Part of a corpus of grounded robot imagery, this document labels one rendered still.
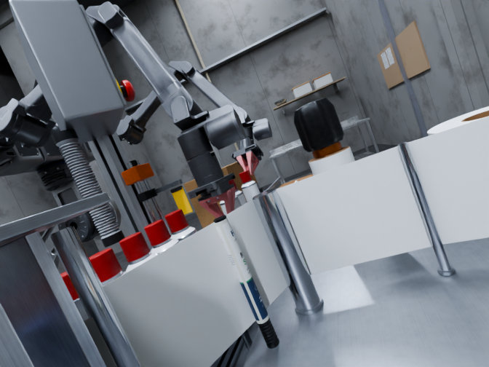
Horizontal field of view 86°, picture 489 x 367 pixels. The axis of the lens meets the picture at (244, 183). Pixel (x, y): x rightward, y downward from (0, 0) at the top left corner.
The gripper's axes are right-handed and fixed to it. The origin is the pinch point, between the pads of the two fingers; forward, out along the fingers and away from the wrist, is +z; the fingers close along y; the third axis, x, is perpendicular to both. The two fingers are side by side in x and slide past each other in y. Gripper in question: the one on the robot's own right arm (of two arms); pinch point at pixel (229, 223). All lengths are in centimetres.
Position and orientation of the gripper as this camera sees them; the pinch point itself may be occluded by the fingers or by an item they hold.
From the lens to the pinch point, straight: 54.2
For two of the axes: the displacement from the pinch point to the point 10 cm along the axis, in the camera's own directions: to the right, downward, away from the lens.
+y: 3.1, -2.2, 9.3
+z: 3.8, 9.2, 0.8
